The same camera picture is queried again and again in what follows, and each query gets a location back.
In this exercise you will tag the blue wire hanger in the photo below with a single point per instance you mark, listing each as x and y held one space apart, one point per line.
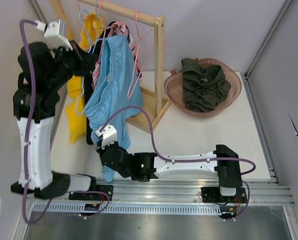
92 26

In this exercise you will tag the aluminium mounting rail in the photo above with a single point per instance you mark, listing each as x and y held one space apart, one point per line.
189 192

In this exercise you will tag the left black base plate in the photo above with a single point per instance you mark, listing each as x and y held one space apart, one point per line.
104 189

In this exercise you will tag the olive green shorts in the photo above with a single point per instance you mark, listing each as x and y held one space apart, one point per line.
204 88

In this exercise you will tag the yellow shorts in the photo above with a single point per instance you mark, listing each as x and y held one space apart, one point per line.
76 124

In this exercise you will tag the slotted cable duct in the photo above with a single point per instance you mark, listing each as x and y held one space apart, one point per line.
123 208

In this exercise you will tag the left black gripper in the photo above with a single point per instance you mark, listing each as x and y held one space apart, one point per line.
85 61

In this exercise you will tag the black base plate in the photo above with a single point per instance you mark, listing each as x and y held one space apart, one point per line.
212 194
104 189

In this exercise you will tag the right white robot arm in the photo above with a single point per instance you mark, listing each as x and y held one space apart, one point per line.
144 166

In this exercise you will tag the pink translucent plastic basin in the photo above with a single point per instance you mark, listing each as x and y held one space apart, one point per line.
173 87

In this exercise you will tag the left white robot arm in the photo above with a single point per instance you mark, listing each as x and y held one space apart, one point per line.
34 106

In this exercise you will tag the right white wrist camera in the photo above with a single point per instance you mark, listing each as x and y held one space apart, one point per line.
107 136

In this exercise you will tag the pink wire hanger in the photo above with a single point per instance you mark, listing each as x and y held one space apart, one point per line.
136 74

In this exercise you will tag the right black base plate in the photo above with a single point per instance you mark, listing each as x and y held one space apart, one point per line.
212 194

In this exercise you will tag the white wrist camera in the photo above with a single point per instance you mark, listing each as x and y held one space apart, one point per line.
55 33
107 136

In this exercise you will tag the light blue shorts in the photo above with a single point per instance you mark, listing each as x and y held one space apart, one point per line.
110 93

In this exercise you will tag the pink patterned shorts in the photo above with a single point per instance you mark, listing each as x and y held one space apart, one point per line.
113 29

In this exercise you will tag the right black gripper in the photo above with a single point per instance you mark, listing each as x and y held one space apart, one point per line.
114 144

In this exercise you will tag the wooden clothes rack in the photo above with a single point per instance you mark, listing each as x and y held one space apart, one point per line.
155 104

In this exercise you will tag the black shorts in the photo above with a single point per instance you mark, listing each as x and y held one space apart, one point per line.
89 89

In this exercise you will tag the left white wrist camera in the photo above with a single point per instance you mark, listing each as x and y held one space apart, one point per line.
55 33

